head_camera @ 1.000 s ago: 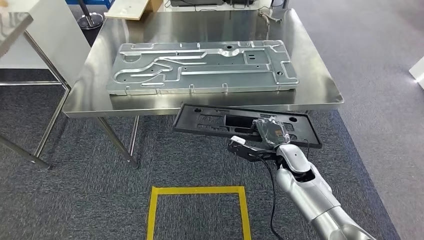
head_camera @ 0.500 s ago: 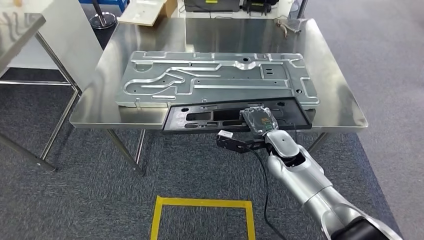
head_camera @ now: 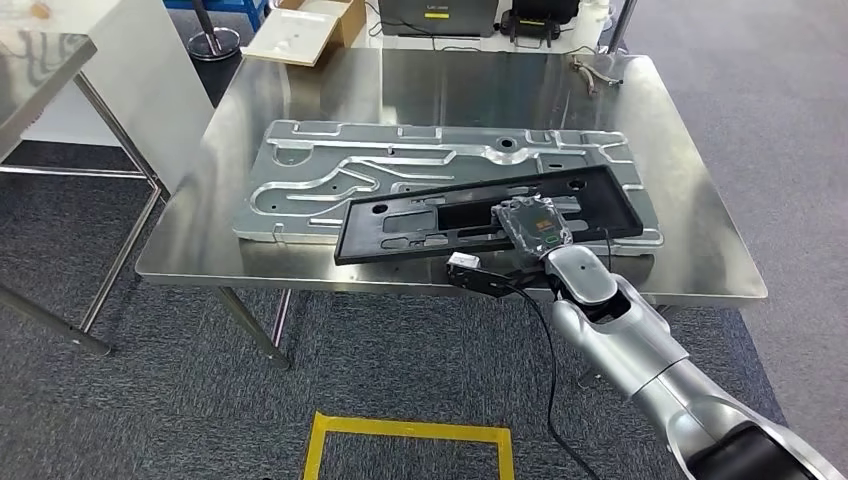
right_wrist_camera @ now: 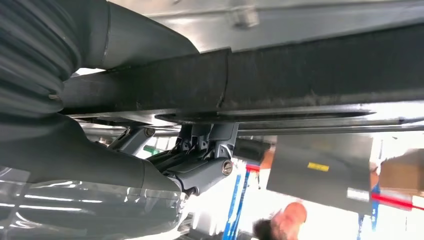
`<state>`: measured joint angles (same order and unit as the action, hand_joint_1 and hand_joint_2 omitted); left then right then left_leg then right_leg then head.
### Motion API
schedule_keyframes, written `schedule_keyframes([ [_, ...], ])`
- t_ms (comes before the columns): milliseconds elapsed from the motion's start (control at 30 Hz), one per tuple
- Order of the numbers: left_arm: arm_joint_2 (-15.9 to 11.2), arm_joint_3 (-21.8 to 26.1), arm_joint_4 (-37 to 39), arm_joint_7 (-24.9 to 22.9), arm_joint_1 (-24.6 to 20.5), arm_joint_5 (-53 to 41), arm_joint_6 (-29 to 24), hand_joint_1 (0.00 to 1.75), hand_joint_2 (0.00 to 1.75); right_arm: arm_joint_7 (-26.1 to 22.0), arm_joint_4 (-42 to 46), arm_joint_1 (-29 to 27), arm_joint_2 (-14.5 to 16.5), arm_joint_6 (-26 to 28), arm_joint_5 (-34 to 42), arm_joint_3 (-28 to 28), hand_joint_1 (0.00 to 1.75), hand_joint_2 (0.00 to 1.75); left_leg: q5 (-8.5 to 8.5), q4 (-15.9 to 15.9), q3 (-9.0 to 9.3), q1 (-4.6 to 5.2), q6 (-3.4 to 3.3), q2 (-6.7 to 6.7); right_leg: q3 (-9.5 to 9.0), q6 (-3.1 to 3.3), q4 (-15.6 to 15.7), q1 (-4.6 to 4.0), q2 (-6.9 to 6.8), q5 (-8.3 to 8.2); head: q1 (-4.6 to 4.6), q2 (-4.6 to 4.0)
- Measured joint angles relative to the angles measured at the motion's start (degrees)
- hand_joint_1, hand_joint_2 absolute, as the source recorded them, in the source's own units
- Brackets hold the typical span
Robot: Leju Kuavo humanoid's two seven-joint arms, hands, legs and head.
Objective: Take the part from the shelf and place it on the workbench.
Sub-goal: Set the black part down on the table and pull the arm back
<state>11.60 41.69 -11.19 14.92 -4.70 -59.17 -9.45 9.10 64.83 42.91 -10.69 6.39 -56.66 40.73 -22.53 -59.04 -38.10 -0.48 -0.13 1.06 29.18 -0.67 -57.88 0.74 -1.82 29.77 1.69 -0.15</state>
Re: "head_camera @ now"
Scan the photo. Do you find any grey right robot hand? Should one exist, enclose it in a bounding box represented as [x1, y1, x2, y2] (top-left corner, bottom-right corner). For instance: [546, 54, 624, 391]
[491, 195, 574, 261]

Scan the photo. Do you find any black plastic plate frame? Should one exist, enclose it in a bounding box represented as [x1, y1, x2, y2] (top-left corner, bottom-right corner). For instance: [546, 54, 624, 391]
[333, 164, 645, 268]

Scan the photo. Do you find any stainless steel workbench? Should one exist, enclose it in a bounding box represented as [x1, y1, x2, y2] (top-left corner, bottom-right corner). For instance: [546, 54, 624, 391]
[135, 47, 770, 372]

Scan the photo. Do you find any small metal hand tool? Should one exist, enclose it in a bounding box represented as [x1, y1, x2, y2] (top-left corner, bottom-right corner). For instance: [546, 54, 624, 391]
[570, 56, 624, 97]

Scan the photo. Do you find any white table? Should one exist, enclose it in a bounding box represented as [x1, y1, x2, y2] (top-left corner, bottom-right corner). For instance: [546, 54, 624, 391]
[364, 26, 598, 56]

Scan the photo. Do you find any black device with yellow label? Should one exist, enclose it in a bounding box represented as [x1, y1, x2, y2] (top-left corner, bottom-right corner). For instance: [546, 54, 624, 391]
[498, 0, 581, 48]

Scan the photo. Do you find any white plastic bottle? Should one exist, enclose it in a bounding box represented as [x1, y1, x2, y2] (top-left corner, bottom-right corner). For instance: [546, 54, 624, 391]
[572, 0, 614, 41]

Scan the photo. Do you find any metal pole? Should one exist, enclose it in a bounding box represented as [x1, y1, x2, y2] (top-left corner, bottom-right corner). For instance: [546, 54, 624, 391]
[606, 0, 641, 54]

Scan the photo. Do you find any aluminium machined fixture plate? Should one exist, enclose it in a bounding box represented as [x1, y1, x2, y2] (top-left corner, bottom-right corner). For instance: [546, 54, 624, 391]
[233, 119, 665, 256]

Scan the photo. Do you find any grey equipment case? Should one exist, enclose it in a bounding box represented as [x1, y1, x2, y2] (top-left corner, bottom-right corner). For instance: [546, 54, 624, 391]
[378, 0, 499, 38]

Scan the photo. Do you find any brown cardboard box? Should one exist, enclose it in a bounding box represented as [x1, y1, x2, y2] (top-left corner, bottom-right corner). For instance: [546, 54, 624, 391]
[241, 0, 368, 68]

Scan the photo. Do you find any black stanchion with round base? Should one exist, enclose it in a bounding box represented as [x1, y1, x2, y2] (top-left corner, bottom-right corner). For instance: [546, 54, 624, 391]
[187, 0, 242, 61]

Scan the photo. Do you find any white panel cabinet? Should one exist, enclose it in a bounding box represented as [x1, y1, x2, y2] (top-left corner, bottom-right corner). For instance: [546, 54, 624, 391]
[19, 0, 217, 193]

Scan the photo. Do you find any stainless steel table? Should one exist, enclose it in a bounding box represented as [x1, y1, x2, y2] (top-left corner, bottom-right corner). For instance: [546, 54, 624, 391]
[0, 29, 167, 358]

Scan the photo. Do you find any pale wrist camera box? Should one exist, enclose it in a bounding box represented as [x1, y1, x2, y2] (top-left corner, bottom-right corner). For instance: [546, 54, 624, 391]
[445, 251, 525, 299]

